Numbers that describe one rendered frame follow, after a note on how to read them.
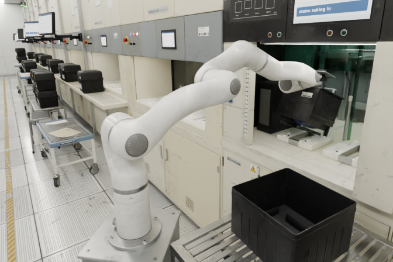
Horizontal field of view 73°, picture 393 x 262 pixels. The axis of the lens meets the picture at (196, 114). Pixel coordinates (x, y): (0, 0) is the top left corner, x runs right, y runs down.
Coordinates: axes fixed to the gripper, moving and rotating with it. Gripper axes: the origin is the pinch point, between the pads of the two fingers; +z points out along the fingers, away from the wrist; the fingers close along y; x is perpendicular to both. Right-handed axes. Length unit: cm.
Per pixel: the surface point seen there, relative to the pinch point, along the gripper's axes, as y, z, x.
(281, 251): 33, -84, -36
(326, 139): 9.8, -4.1, -31.1
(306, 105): 3.1, -16.4, -11.9
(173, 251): 4, -100, -47
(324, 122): 9.6, -7.8, -21.1
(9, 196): -225, -129, -123
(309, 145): 7.3, -17.3, -31.8
